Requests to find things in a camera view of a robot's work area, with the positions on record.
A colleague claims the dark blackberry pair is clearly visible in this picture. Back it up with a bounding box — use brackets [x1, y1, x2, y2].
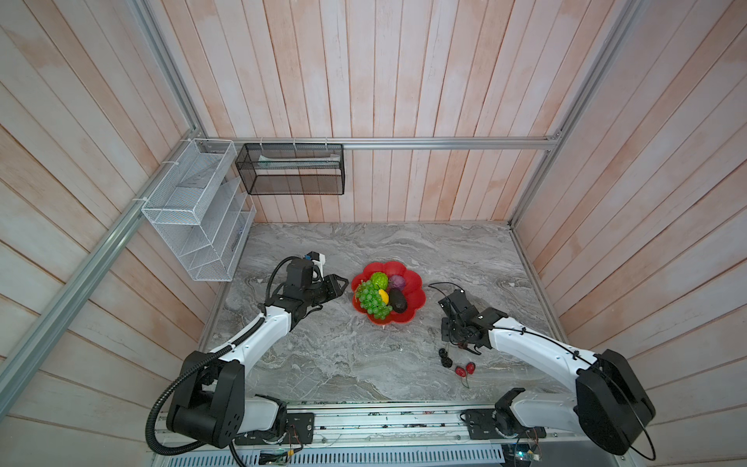
[438, 348, 453, 369]

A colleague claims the green grape bunch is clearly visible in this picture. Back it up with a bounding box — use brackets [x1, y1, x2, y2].
[355, 280, 393, 320]

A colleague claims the dark avocado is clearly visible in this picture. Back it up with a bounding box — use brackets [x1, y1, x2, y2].
[388, 288, 409, 313]

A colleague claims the purple fig fruit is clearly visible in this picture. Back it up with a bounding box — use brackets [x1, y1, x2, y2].
[388, 274, 408, 290]

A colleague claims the green custard apple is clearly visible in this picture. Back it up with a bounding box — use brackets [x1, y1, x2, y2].
[370, 272, 389, 291]

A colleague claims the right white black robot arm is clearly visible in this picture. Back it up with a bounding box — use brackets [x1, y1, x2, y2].
[439, 288, 656, 455]

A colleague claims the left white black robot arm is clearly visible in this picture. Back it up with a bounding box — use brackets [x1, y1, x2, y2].
[145, 252, 349, 455]

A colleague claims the red flower-shaped fruit bowl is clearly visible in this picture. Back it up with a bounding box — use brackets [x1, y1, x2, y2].
[351, 261, 426, 326]

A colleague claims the lower red cherry pair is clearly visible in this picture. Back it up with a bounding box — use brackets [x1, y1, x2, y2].
[454, 362, 476, 389]

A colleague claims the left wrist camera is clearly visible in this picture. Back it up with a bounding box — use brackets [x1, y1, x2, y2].
[305, 252, 326, 281]

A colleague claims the black corrugated cable conduit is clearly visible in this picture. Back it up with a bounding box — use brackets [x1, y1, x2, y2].
[144, 255, 305, 467]

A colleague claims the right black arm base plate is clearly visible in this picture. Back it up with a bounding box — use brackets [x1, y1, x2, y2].
[460, 409, 547, 441]

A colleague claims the black wire mesh basket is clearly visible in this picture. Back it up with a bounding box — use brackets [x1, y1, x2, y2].
[235, 142, 346, 196]

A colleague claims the white wire mesh shelf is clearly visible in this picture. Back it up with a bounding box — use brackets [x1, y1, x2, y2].
[142, 138, 257, 282]

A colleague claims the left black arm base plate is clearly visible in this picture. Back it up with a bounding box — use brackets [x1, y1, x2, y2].
[235, 413, 315, 447]

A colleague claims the aluminium front rail frame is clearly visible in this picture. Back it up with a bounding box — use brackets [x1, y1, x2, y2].
[147, 401, 632, 453]

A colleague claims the horizontal aluminium wall rail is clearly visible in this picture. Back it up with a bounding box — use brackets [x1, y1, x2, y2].
[230, 136, 560, 151]

